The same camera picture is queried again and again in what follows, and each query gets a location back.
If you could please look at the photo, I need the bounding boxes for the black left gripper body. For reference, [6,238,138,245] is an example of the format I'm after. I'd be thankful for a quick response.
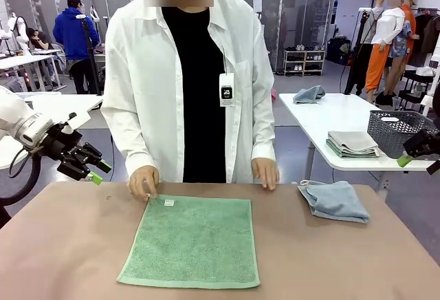
[39,122,94,181]

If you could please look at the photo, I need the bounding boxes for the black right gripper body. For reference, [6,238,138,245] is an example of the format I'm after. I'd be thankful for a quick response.
[402,127,440,159]

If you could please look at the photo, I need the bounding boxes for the blue-grey terry towel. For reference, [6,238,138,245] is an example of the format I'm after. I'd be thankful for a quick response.
[297,179,371,224]

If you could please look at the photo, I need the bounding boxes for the person's right forearm white sleeve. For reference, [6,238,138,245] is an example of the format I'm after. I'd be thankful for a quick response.
[101,100,164,177]

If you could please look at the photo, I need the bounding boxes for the person's left forearm white sleeve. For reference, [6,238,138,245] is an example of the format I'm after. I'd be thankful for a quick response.
[250,100,278,162]

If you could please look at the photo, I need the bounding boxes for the grey lattice plastic basket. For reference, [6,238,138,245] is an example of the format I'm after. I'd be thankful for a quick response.
[366,109,440,159]

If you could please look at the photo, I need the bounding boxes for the person's right hand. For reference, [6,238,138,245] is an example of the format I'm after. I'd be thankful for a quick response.
[126,165,161,201]

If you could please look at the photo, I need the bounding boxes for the person's left hand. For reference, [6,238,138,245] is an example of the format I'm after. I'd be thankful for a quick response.
[251,158,281,191]

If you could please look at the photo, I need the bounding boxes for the white side table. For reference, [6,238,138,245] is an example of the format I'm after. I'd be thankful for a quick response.
[278,92,440,201]
[0,93,104,170]

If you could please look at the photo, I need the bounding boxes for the grey folded towel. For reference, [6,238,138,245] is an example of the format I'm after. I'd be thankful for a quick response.
[326,130,381,155]

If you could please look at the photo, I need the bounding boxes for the black utility cart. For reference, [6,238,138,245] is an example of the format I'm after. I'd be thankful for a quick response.
[397,67,437,111]

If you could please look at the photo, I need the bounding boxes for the white step ladder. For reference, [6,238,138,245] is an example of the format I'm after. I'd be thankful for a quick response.
[421,36,440,117]

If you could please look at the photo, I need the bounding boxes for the black chair back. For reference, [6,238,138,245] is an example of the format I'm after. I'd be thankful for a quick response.
[0,205,11,231]

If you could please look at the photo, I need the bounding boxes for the black tripod pole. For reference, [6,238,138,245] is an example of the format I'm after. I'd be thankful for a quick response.
[76,13,104,96]

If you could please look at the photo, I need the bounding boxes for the white workbench tables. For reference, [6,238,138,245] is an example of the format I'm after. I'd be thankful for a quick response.
[0,48,66,93]

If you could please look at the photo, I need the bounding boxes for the person in white shirt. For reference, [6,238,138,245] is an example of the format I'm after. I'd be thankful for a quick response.
[100,0,280,184]

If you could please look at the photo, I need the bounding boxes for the child mannequin floral shirt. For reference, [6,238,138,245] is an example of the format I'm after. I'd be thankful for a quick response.
[390,21,413,98]

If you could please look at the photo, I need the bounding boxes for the dark clothes on rack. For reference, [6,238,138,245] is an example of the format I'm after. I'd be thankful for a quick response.
[410,7,440,67]

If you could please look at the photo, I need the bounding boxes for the seated person in grey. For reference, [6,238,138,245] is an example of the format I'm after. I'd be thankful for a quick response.
[26,27,58,52]

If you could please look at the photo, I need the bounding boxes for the blue crumpled towel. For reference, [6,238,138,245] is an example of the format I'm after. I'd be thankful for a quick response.
[292,85,327,105]

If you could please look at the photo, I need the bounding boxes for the man in blue hoodie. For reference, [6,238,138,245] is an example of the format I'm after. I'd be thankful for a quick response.
[52,0,101,95]

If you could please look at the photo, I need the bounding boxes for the mannequin white top orange trousers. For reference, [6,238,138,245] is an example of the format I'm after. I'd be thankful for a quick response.
[364,0,406,103]

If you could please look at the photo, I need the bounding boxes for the black luggage bags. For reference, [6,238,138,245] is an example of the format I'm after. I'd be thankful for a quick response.
[325,36,352,66]

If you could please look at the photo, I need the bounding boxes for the mannequin orange shirt beige cap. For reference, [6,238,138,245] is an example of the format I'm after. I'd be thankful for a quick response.
[400,0,421,56]

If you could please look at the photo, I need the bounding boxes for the wooden shoe rack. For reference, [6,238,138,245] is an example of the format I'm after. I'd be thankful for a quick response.
[283,43,327,76]

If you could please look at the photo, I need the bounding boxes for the white name badge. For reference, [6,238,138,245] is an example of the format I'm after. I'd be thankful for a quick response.
[219,72,236,107]

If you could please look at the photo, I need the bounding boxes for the mannequin with grey vest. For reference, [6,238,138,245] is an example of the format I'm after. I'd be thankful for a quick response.
[362,0,386,45]

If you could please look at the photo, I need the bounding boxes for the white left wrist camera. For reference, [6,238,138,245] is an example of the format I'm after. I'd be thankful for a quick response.
[60,111,92,133]

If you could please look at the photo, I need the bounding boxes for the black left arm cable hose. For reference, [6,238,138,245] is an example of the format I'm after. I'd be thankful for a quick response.
[0,143,43,208]

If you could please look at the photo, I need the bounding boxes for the black camera tripod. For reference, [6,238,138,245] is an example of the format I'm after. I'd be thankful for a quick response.
[345,7,374,96]

